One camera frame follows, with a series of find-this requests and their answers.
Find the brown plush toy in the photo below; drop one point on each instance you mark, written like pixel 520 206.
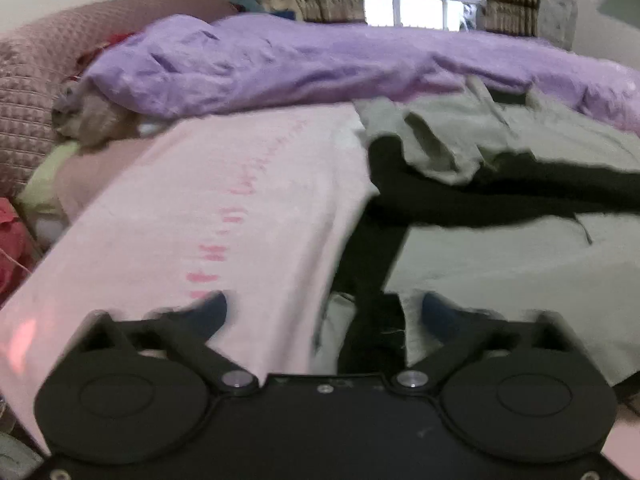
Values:
pixel 83 114

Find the red cloth beside bed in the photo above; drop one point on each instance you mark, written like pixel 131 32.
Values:
pixel 17 251

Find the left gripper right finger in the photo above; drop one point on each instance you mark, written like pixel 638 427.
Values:
pixel 516 391

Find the maroon quilted headboard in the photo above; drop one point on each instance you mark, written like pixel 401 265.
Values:
pixel 36 57

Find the green pillow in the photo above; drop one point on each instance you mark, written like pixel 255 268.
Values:
pixel 38 196

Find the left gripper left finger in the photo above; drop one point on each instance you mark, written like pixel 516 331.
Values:
pixel 126 391

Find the pink cartoon bed sheet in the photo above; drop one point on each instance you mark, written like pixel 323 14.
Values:
pixel 257 205

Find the purple duvet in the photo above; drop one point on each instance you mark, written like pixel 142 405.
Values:
pixel 182 67

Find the grey and black jacket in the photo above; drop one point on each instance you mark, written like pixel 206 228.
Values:
pixel 494 201

